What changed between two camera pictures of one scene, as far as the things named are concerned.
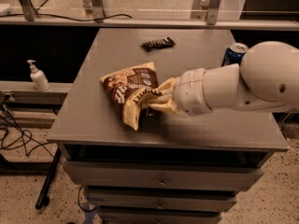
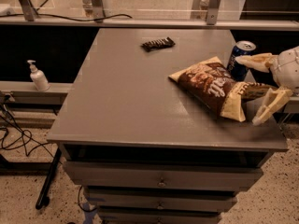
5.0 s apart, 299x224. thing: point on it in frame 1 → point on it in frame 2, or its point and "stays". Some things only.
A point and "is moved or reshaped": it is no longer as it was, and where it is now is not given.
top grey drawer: [161, 175] stays
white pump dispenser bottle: [38, 77] stays
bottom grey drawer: [141, 215] stays
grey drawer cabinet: [175, 168] stays
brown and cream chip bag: [121, 87] is moved or reshaped
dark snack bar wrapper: [158, 44] stays
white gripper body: [189, 91] → [289, 69]
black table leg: [43, 199] stays
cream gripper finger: [168, 85] → [261, 62]
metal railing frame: [95, 16] stays
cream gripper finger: [163, 102] → [275, 100]
